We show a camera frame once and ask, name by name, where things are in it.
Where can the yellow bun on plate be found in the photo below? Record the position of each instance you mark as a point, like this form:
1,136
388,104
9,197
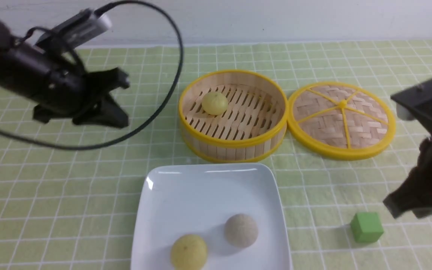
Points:
189,252

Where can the green checkered tablecloth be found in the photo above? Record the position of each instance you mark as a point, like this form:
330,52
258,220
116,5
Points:
64,210

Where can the green cube block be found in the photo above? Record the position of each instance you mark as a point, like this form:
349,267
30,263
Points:
366,227

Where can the yellow bamboo steamer lid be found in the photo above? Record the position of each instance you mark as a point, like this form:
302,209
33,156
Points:
340,121

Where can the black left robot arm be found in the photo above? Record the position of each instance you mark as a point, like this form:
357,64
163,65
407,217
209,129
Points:
16,57

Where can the yellow steamed bun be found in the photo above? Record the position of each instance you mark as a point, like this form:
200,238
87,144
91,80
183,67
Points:
214,103

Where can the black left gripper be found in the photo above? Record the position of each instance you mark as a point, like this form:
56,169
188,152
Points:
68,92

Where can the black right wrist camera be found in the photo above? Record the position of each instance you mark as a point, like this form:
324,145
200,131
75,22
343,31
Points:
415,103

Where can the white square plate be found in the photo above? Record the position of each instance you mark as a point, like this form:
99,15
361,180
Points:
199,199

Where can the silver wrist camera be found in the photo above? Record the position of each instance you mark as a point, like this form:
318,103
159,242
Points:
76,31

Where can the beige steamed bun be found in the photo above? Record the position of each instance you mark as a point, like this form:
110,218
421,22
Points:
241,231

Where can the yellow bamboo steamer basket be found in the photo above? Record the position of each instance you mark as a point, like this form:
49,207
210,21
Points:
251,129

